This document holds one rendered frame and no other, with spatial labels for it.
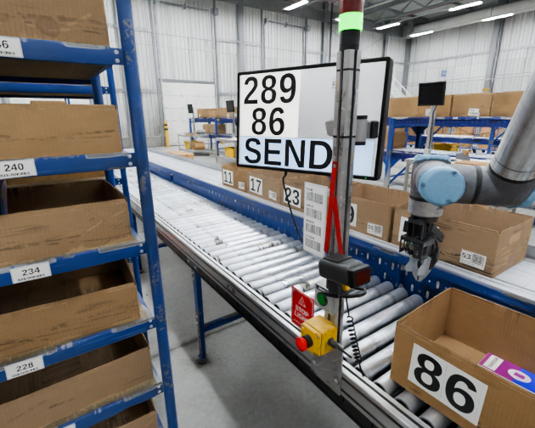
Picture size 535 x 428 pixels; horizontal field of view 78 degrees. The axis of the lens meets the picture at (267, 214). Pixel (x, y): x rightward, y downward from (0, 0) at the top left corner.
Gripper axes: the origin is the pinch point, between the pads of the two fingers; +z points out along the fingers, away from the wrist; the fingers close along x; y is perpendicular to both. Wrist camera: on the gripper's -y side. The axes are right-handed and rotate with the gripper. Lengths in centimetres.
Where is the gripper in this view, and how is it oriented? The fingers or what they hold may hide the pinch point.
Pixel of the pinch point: (419, 276)
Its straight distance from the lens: 111.7
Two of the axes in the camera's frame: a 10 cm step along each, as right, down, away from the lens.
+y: -8.1, 1.7, -5.6
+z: 0.1, 9.6, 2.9
